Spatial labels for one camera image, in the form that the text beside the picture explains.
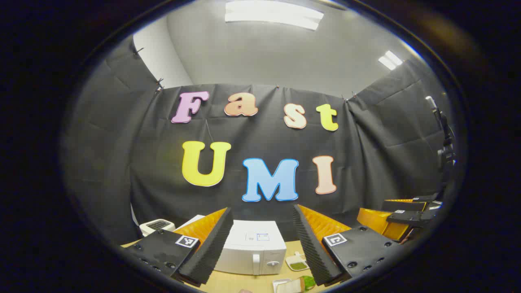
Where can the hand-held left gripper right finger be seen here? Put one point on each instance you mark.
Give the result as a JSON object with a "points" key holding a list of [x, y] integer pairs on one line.
{"points": [[311, 248]]}

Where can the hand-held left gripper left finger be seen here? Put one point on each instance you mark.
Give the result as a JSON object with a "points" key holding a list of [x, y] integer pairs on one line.
{"points": [[207, 252]]}

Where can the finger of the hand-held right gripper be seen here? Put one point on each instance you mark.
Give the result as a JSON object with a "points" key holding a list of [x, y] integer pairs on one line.
{"points": [[407, 205], [409, 218]]}

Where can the lettuce sandwich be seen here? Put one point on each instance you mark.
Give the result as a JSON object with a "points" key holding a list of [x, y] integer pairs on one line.
{"points": [[295, 285]]}

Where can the white microwave oven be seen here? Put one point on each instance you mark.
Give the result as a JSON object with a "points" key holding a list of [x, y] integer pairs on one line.
{"points": [[252, 244]]}

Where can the white divided bean dish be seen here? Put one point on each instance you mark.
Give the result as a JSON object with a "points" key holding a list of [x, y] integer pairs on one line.
{"points": [[298, 265]]}

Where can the white rectangular tray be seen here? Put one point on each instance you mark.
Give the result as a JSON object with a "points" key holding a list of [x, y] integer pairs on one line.
{"points": [[279, 283]]}

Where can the white toaster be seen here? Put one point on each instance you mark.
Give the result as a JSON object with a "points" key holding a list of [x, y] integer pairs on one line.
{"points": [[156, 226]]}

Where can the black stand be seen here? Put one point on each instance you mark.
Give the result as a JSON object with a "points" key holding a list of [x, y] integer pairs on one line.
{"points": [[445, 154]]}

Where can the black backdrop cloth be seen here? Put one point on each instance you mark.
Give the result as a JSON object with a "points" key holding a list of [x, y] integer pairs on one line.
{"points": [[163, 183]]}

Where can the ceiling light panel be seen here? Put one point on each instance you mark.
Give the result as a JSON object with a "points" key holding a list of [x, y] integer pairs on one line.
{"points": [[272, 14], [390, 60]]}

